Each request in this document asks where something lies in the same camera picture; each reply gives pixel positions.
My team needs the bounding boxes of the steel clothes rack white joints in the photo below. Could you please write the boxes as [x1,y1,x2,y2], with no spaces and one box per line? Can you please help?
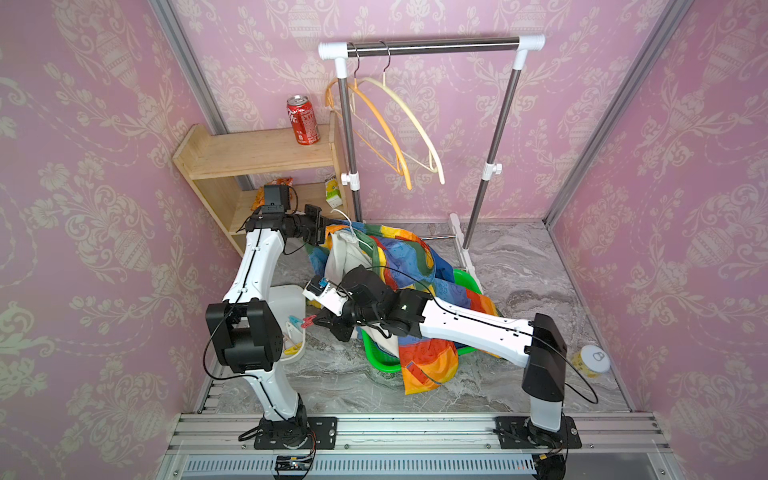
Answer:
[317,33,546,285]

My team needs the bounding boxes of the yellow clothespin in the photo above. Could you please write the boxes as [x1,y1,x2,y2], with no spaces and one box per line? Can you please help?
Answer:
[283,343,303,356]

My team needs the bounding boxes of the white wire clothes hanger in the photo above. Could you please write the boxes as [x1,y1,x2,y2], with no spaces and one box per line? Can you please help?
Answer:
[332,208,374,254]

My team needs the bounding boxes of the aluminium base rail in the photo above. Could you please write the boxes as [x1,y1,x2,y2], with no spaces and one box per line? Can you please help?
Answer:
[157,413,684,479]

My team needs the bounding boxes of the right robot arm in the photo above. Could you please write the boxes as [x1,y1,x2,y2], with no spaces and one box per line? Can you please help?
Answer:
[305,266,577,450]

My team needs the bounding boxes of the red soda can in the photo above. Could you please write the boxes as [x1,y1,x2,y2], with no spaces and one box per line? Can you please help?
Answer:
[286,95,320,146]

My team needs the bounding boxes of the green white drink carton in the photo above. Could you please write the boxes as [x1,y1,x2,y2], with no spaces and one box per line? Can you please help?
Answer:
[324,176,344,209]

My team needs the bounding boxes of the orange snack bag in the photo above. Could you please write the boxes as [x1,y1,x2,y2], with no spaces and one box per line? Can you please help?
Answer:
[251,177,293,211]

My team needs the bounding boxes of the wooden two-tier shelf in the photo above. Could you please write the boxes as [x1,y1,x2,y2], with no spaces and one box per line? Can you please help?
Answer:
[172,118,346,254]

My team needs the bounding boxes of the white plastic bin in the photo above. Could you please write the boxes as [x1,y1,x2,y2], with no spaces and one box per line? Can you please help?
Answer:
[268,285,307,365]

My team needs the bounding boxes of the yellow white round container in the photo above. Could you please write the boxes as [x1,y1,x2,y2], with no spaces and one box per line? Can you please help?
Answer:
[571,344,611,378]

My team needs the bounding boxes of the green plastic basket tray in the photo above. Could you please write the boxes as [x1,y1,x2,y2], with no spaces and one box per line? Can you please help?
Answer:
[360,269,482,373]

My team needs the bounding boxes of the rainbow striped jacket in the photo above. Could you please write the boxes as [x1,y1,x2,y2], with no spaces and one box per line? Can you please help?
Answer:
[305,221,499,395]

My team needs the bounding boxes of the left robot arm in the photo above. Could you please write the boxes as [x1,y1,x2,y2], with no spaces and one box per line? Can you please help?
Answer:
[204,185,322,452]

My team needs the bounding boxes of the wooden clothes hanger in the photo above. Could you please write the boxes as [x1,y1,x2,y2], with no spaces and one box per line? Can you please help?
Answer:
[318,43,424,190]
[353,41,446,190]

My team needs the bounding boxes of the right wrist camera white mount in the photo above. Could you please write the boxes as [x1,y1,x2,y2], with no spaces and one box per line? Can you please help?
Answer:
[303,275,352,317]

